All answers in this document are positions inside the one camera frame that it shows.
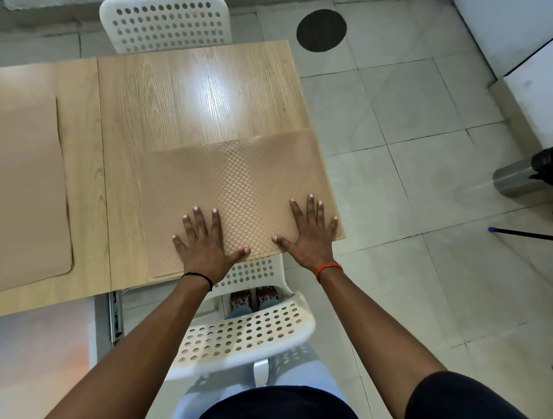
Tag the person's right thumb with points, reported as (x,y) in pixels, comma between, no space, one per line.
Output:
(283,242)

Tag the person's right forearm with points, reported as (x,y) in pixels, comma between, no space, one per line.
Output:
(371,323)

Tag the white cabinet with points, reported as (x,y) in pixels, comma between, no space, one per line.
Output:
(514,43)

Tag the metal drawer rail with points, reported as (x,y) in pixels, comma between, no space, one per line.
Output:
(115,317)

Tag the person's left hand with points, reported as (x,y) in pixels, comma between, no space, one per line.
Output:
(203,252)

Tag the black wristband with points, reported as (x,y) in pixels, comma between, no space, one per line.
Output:
(203,277)

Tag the steel cylinder container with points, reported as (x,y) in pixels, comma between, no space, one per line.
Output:
(514,179)

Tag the person's right little finger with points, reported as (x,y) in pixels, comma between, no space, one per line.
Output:
(333,228)

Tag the person's left little finger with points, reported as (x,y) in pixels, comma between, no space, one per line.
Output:
(179,245)

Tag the person's left middle finger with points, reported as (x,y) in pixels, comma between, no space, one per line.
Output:
(200,222)

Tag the person's right hand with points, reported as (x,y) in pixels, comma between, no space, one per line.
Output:
(313,246)

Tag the black shirt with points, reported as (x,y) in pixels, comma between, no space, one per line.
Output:
(281,405)

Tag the patterned shoe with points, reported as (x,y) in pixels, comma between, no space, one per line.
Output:
(267,294)
(241,300)

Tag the person's left forearm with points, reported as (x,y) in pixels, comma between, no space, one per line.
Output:
(142,349)

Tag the orange wristband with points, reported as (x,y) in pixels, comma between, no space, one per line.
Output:
(329,268)

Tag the beige checkered placemat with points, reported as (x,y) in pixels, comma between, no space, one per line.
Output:
(242,185)

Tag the black rod with blue tip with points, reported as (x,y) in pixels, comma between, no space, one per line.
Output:
(522,234)

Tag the person's left thumb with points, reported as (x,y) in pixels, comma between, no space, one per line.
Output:
(238,254)

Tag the black object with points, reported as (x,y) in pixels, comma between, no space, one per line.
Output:
(543,166)

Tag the white perforated chair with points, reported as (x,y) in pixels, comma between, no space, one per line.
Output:
(166,23)
(242,332)

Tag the person's right middle finger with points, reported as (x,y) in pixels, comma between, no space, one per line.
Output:
(311,211)

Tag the black round floor sticker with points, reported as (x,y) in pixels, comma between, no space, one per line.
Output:
(322,31)

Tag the beige plain placemat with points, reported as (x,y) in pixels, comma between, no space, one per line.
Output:
(30,185)

